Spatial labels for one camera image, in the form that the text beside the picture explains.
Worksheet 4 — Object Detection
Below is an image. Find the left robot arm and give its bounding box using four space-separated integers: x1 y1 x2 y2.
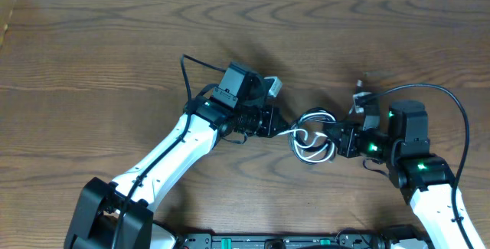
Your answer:
64 96 289 249

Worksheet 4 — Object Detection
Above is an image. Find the black usb cable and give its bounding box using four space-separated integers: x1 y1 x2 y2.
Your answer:
287 106 340 165

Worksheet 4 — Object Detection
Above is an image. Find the white usb cable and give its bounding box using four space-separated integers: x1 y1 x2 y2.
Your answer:
276 111 338 162

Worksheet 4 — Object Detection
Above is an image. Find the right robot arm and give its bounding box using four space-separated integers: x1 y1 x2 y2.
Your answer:
324 100 485 248

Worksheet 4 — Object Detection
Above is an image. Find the cardboard box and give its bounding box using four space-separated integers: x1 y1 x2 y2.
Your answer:
0 0 17 44

